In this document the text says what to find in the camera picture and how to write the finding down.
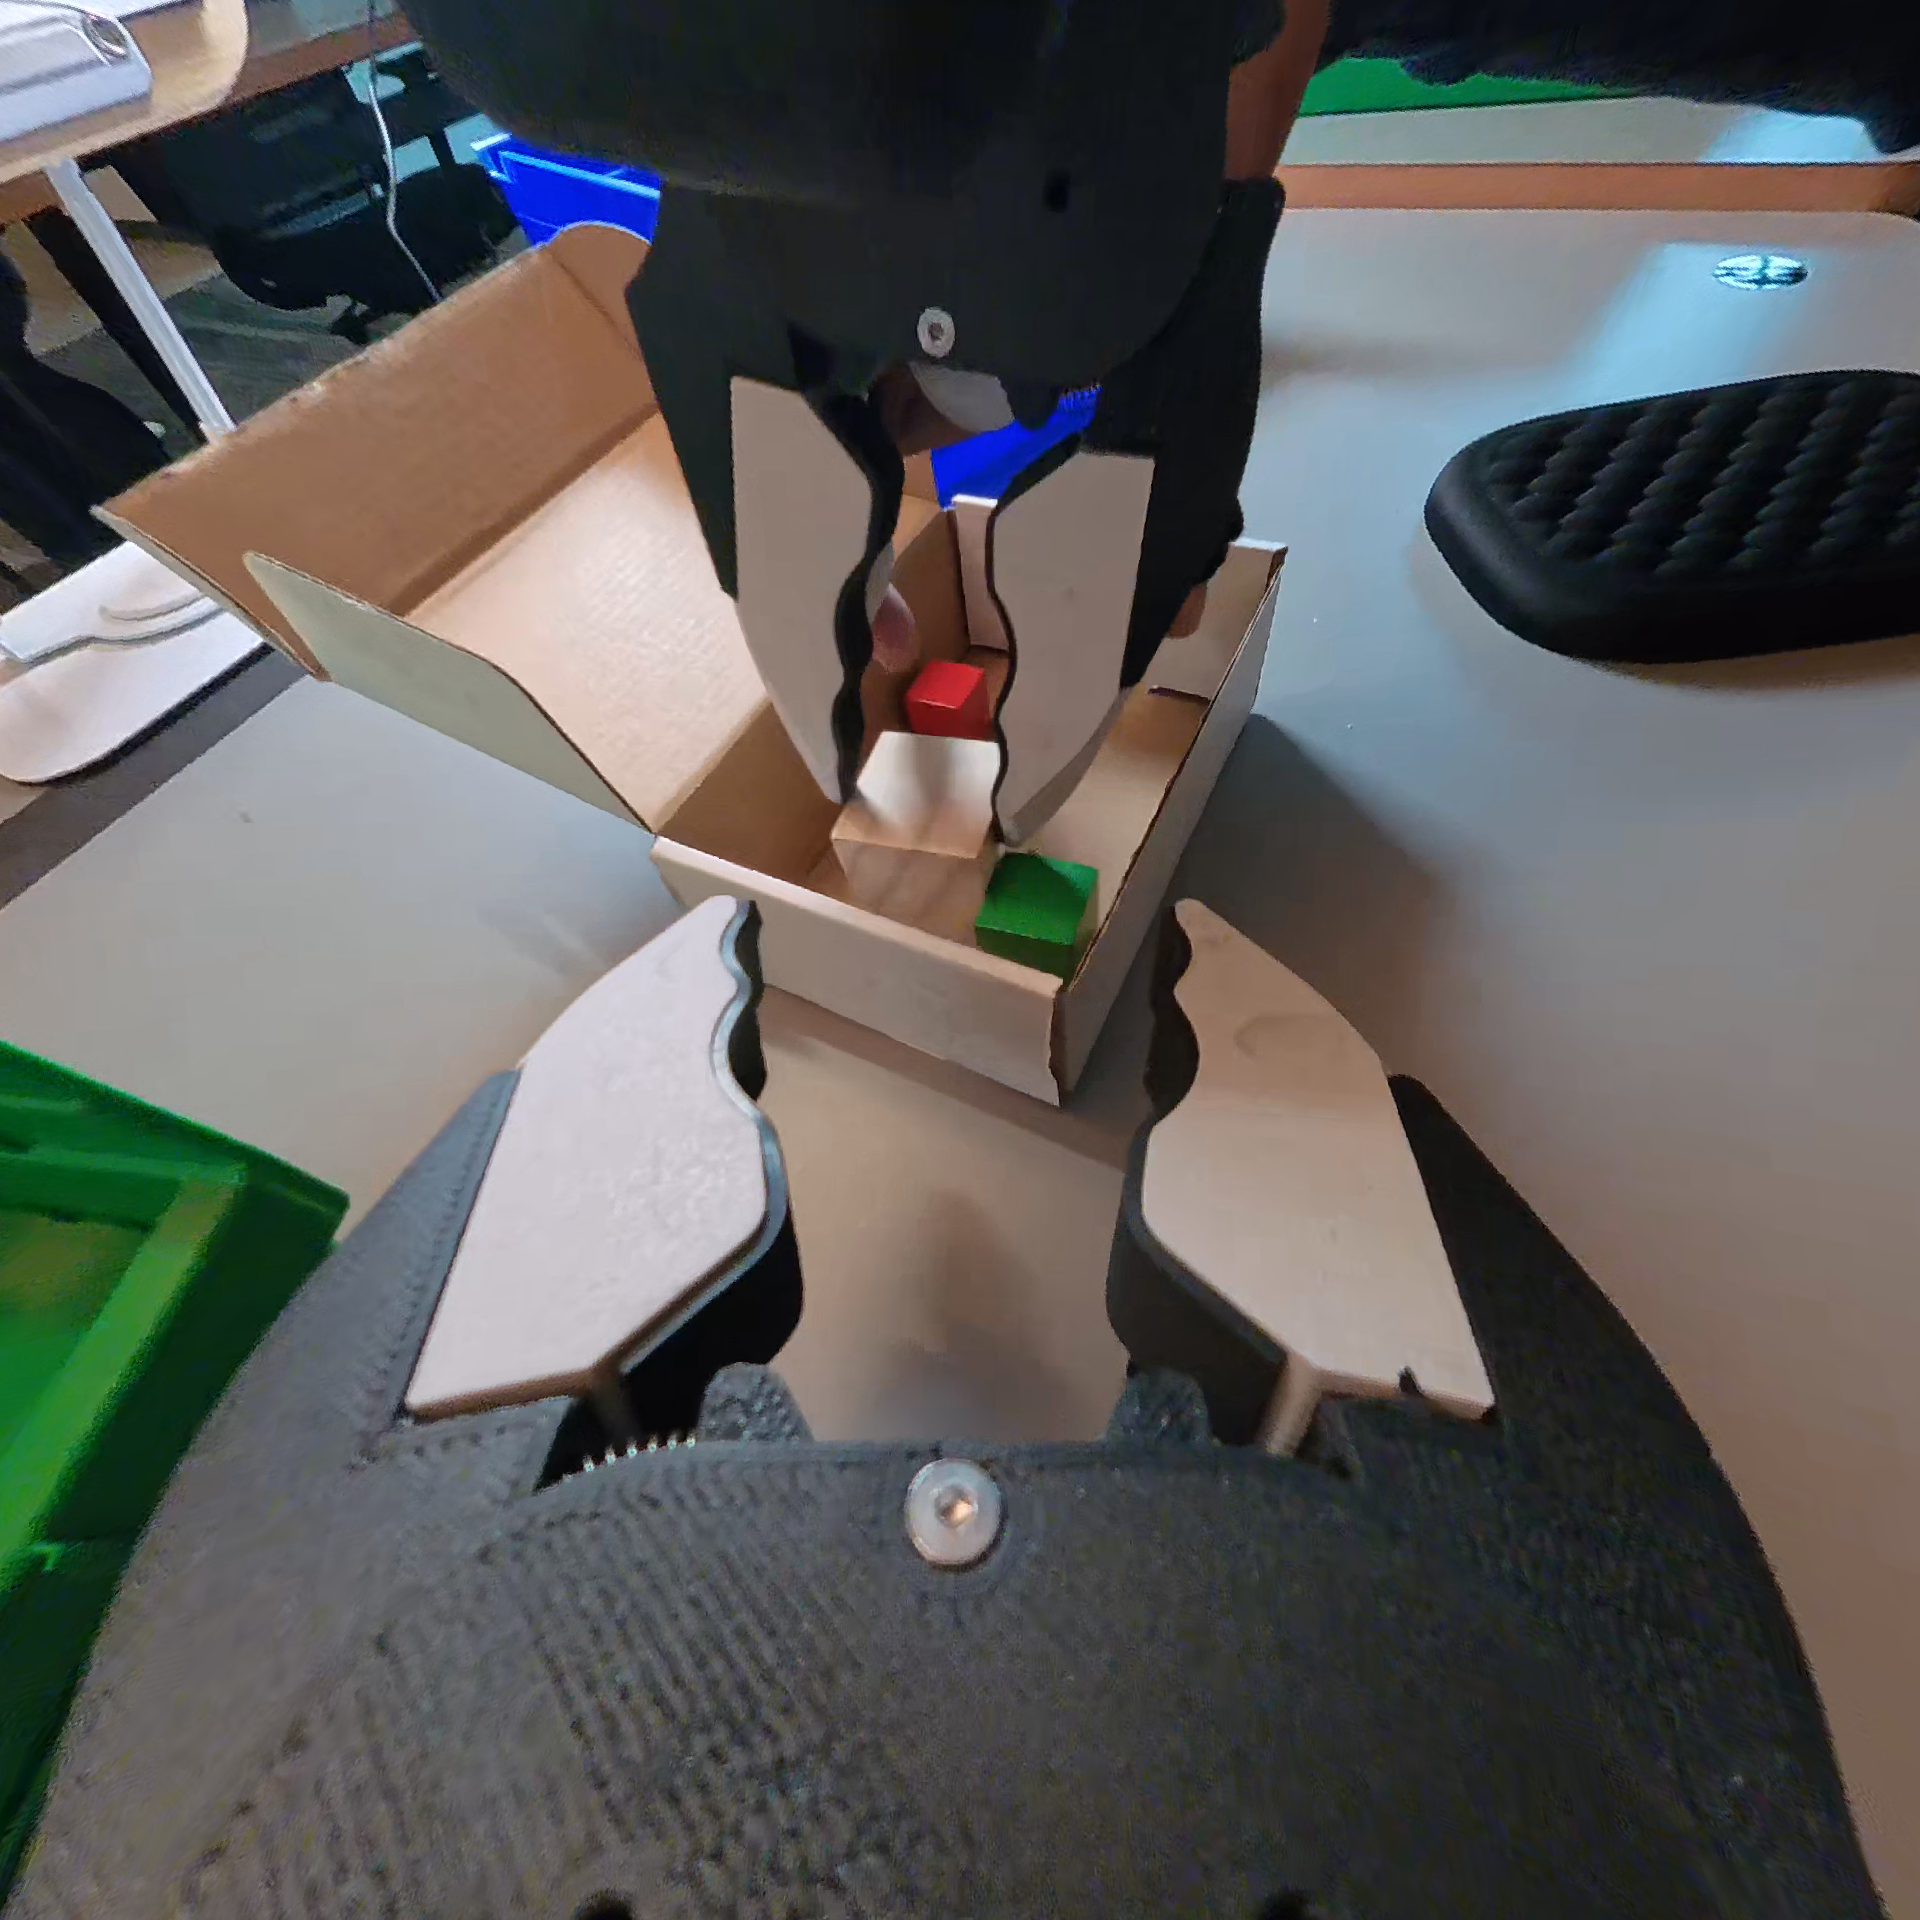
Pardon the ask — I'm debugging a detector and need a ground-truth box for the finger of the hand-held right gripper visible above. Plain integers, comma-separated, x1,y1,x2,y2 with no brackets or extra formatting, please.
726,375,906,806
984,451,1161,846

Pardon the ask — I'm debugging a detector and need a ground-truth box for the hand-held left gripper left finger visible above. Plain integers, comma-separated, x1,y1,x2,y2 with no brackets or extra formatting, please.
403,895,804,1445

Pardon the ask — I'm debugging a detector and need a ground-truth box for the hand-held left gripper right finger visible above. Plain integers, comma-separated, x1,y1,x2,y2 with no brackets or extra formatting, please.
1112,895,1501,1455

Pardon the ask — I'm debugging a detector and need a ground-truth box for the white cardboard box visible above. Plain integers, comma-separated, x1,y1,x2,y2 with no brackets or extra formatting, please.
94,223,1289,1108

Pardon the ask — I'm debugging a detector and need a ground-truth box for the wooden block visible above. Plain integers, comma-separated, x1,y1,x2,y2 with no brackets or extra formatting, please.
830,729,1004,947

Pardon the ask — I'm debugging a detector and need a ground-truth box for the green cube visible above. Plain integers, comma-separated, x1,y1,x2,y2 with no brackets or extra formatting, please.
977,851,1101,980

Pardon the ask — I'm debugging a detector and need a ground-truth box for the blue plastic bin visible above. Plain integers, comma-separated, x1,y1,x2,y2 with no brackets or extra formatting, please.
470,133,1096,504

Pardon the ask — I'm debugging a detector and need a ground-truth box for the green plastic bin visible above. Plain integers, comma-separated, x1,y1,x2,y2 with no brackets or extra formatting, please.
1297,53,1636,120
0,1043,349,1823

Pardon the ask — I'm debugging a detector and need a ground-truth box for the person's right forearm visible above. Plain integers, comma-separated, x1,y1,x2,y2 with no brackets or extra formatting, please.
1229,0,1920,184

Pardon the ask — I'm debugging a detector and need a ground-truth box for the black office chair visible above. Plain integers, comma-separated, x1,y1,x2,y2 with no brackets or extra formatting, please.
150,67,505,347

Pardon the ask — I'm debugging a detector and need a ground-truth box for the black wrist rest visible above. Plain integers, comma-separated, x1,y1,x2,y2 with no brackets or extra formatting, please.
1425,373,1920,665

